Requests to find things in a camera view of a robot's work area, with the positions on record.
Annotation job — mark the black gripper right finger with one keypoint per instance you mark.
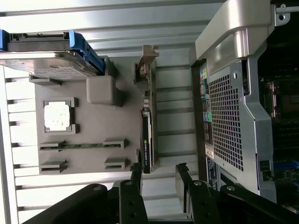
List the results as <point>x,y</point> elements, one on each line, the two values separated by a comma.
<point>198,205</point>

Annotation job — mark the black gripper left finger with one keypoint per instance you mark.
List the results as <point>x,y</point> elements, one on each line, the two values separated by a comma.
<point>130,205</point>

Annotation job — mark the green RAM stick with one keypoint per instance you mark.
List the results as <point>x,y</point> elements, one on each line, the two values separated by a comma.
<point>81,146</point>

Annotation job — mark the grey parts rack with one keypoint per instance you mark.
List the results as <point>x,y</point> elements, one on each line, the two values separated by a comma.
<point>105,126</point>

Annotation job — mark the open PC case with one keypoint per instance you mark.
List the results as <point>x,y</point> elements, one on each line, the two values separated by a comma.
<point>224,116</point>

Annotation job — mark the green motherboard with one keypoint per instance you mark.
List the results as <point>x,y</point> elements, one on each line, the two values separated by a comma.
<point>288,178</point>

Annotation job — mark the blue expansion slot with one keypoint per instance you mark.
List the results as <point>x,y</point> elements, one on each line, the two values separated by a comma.
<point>286,164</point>

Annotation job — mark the silver CPU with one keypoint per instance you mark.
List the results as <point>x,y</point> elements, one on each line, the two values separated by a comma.
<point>57,116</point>

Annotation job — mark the CPU socket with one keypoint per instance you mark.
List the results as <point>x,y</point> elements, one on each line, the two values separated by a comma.
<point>275,100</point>

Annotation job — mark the hard disk with blue carrier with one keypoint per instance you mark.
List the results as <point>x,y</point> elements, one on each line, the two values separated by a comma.
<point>46,64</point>

